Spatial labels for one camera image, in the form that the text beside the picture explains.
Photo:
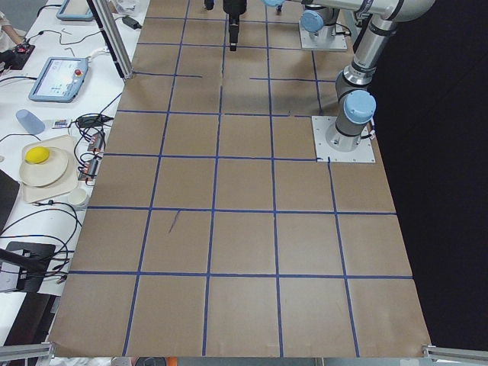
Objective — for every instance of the far blue teach pendant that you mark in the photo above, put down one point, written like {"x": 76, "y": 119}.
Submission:
{"x": 74, "y": 10}

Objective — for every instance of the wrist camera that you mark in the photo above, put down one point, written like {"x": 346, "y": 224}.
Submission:
{"x": 209, "y": 4}

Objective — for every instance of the beige rectangular tray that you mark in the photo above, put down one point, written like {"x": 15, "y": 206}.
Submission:
{"x": 65, "y": 184}

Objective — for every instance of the blue teach pendant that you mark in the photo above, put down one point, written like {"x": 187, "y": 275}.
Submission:
{"x": 74, "y": 10}
{"x": 60, "y": 80}

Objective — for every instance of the blue plastic cup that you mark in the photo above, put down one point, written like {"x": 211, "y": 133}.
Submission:
{"x": 30, "y": 122}

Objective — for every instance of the brown paper table cover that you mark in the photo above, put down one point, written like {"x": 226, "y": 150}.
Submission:
{"x": 213, "y": 230}

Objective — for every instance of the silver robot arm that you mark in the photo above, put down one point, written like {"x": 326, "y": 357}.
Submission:
{"x": 356, "y": 104}
{"x": 320, "y": 21}

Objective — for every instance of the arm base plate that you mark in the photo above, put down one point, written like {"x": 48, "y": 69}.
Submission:
{"x": 332, "y": 146}
{"x": 326, "y": 39}

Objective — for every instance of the beige round plate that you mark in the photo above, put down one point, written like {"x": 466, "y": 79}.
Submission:
{"x": 46, "y": 173}

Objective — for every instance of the near blue teach pendant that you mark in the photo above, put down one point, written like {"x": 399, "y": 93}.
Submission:
{"x": 60, "y": 80}

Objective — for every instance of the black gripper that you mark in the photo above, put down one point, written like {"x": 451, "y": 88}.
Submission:
{"x": 233, "y": 8}

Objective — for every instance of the black camera stand base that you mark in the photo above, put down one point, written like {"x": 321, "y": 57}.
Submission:
{"x": 24, "y": 266}

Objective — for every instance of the white paper cup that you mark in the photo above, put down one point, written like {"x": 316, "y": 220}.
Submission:
{"x": 78, "y": 198}

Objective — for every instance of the aluminium frame post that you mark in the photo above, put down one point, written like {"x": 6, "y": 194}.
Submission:
{"x": 106, "y": 24}

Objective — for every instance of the yellow lemon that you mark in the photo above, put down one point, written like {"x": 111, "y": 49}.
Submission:
{"x": 37, "y": 155}

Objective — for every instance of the black power adapter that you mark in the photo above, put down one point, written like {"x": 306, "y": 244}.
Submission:
{"x": 131, "y": 22}

